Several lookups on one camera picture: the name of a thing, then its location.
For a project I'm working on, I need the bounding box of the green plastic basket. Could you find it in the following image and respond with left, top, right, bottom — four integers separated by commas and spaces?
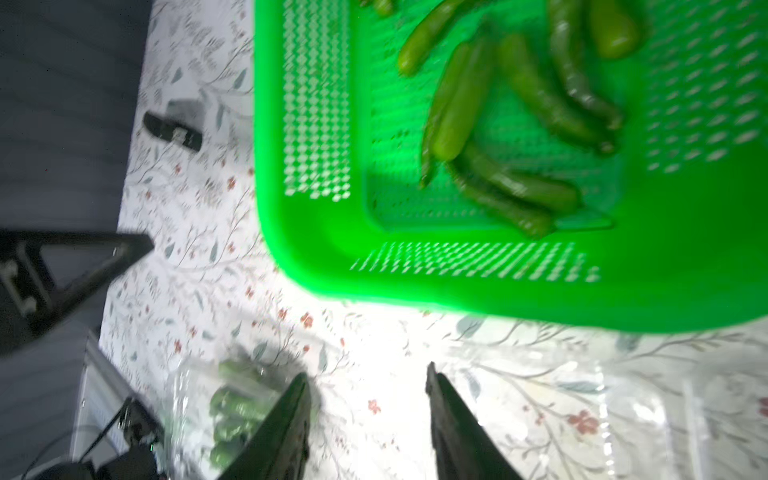
254, 1, 767, 333

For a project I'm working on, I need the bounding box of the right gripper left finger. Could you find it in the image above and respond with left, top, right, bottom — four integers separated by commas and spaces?
219, 373, 312, 480

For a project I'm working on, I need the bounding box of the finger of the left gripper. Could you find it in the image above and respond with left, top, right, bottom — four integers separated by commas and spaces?
1, 230, 154, 354

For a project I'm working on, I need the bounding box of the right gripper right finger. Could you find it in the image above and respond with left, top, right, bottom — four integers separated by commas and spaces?
425, 362, 521, 480

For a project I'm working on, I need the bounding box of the clear pepper container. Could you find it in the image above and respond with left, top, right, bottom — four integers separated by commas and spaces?
168, 357, 290, 479

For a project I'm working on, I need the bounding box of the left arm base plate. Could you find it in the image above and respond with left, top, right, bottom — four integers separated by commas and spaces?
21, 397, 169, 480

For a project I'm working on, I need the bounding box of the black stapler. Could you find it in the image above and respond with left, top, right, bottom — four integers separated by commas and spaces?
142, 112, 203, 152

